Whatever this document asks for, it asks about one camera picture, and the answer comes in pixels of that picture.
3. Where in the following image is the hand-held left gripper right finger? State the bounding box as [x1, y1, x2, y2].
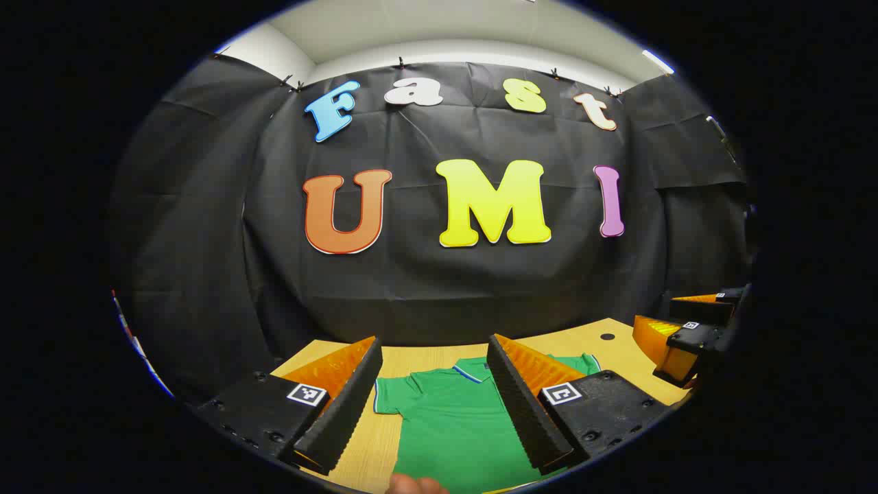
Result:
[486, 334, 669, 476]

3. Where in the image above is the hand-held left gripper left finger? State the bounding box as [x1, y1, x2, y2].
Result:
[195, 335, 383, 476]

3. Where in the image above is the green T-shirt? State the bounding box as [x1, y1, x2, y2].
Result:
[372, 353, 603, 494]

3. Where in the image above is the black backdrop cloth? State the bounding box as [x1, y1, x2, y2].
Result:
[110, 54, 755, 405]

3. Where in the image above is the white red printed strip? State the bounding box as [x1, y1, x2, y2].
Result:
[112, 290, 174, 397]

